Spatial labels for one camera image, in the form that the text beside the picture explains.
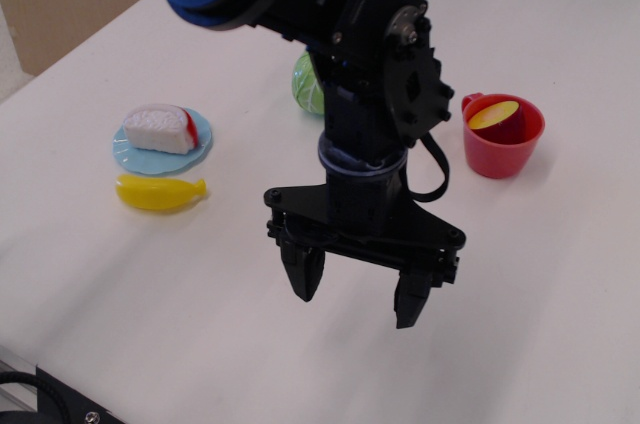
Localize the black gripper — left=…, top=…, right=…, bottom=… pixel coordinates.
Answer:
left=264, top=168, right=466, bottom=329

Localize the white and red toy sushi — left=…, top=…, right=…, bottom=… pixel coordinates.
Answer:
left=122, top=104, right=199, bottom=155

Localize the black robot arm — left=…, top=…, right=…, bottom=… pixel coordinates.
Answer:
left=167, top=0, right=465, bottom=328

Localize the light blue plastic plate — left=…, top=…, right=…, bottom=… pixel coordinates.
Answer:
left=112, top=108, right=214, bottom=177

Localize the red plastic cup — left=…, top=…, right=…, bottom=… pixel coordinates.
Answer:
left=461, top=93, right=545, bottom=179

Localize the green toy cabbage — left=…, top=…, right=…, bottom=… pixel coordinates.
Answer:
left=291, top=51, right=325, bottom=116

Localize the yellow toy banana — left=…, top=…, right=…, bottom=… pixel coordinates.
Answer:
left=115, top=174, right=207, bottom=211

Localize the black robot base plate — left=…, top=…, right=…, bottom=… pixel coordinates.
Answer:
left=0, top=364, right=126, bottom=424

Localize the black cable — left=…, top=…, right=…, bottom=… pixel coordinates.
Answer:
left=0, top=371, right=71, bottom=424

